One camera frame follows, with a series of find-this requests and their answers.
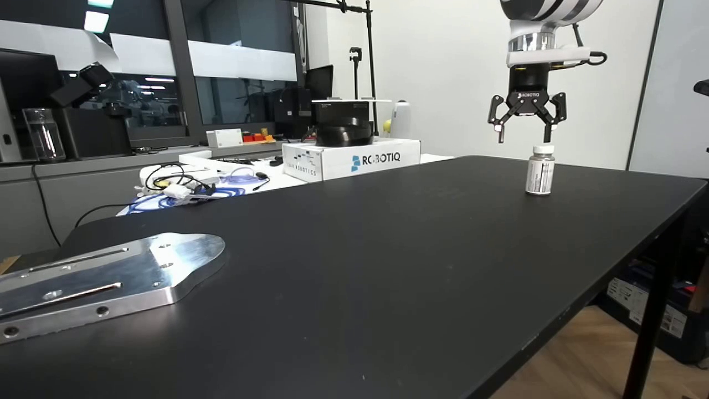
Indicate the white pill bottle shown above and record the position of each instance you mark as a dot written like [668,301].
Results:
[541,172]

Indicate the red small item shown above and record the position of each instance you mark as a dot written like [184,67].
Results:
[258,136]

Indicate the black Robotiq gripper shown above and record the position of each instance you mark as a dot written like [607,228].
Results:
[530,92]

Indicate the black device on box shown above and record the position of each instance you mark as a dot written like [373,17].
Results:
[342,123]

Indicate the clear plastic container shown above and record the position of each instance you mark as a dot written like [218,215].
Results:
[44,134]

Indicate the small white box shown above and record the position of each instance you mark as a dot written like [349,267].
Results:
[224,139]

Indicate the aluminium mounting plate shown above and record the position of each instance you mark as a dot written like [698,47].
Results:
[102,280]

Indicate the black storage crate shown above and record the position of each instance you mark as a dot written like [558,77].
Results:
[666,312]

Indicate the long white Robotiq box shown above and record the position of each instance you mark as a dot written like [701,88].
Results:
[350,158]

